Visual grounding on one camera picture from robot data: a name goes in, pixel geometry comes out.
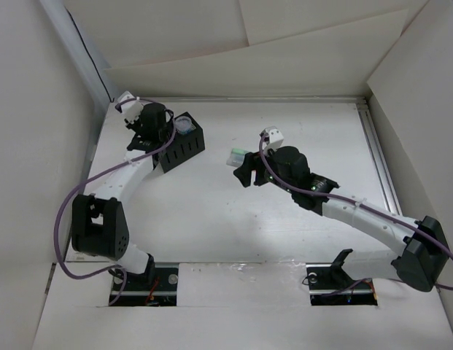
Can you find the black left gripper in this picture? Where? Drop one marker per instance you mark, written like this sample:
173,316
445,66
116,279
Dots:
134,126

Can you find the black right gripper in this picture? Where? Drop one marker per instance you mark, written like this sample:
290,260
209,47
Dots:
244,173

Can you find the clear jar of paper clips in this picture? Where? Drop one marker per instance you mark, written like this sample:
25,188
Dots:
183,125

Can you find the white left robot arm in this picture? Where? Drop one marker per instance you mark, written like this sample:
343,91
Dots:
99,227

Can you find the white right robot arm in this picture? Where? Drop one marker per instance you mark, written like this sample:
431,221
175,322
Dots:
415,251

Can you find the blue highlighter marker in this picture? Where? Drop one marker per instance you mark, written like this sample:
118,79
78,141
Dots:
235,160

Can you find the green highlighter marker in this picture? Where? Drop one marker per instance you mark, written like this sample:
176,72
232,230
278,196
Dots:
238,152

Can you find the black two-compartment organizer box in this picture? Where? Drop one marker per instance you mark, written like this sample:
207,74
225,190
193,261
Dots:
185,146

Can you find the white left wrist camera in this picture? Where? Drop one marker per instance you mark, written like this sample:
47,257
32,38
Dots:
129,106

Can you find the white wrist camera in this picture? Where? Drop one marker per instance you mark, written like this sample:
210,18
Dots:
272,139
129,106

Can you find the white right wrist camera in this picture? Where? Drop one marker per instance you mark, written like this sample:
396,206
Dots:
272,139

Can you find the aluminium rail back edge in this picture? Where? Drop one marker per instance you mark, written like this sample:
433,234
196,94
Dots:
300,99

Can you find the aluminium rail edge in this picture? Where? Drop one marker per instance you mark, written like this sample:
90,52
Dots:
389,195
300,99

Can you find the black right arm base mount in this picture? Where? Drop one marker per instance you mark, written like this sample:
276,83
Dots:
330,285

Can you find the aluminium rail right edge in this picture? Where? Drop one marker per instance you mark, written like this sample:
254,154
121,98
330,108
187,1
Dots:
389,195

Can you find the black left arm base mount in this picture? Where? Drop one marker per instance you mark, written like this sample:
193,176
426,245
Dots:
158,289

